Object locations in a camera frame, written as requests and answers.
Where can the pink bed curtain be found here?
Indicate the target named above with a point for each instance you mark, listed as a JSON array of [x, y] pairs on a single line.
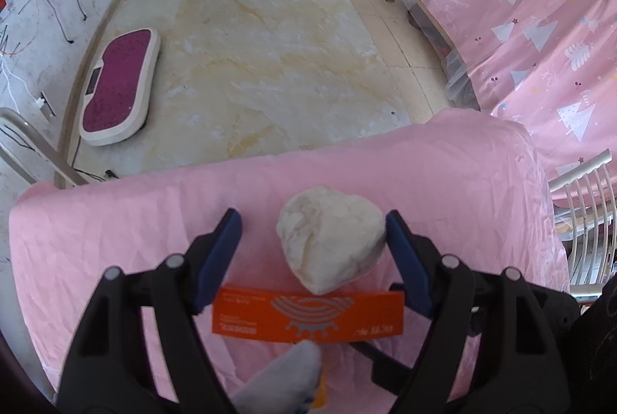
[[549, 65]]

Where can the grey gloved hand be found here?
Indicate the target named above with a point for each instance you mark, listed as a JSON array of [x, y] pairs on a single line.
[[287, 385]]

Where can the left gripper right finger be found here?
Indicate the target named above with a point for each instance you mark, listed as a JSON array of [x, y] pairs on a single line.
[[442, 288]]

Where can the white paper ball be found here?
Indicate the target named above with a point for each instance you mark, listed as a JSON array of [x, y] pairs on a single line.
[[330, 238]]

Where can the purple white foot massager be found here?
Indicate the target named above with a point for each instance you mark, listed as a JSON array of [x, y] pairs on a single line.
[[118, 93]]

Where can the pink table cloth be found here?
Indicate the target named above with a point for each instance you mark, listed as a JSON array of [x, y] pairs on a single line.
[[473, 184]]

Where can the orange tube bottle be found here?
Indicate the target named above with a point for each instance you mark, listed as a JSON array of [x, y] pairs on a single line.
[[320, 400]]

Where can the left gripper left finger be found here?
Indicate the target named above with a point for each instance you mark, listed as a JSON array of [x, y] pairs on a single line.
[[107, 369]]

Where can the white folding rack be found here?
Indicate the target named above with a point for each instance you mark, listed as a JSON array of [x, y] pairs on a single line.
[[38, 142]]

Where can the orange cardboard box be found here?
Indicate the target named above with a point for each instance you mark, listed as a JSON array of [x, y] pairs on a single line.
[[279, 317]]

